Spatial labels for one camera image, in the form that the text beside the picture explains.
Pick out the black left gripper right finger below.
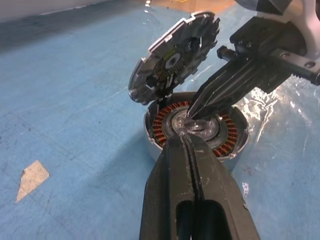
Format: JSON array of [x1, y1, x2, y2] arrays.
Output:
[[183, 132, 262, 240]]

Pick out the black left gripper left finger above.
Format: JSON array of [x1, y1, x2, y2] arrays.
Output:
[[139, 133, 201, 240]]

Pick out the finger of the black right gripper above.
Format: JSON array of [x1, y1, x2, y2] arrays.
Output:
[[187, 55, 274, 119], [192, 59, 294, 119]]

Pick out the silver motor housing copper windings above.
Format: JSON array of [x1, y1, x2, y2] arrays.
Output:
[[143, 91, 250, 172]]

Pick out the silver toothed gear disc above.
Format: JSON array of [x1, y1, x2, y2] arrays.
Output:
[[127, 11, 221, 106]]

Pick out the blue plastic table sheet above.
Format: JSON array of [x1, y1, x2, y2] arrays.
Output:
[[0, 0, 320, 240]]

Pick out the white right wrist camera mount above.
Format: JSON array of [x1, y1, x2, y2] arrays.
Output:
[[233, 0, 320, 61]]

